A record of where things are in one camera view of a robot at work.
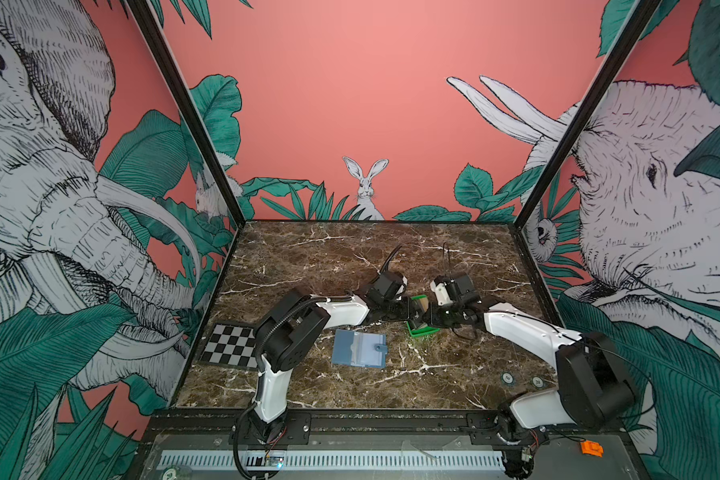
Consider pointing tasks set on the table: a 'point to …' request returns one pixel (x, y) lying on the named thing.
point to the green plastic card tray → (416, 324)
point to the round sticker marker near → (507, 378)
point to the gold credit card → (425, 303)
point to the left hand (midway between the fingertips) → (421, 309)
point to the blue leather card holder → (359, 349)
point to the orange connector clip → (591, 448)
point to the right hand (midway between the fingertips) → (421, 314)
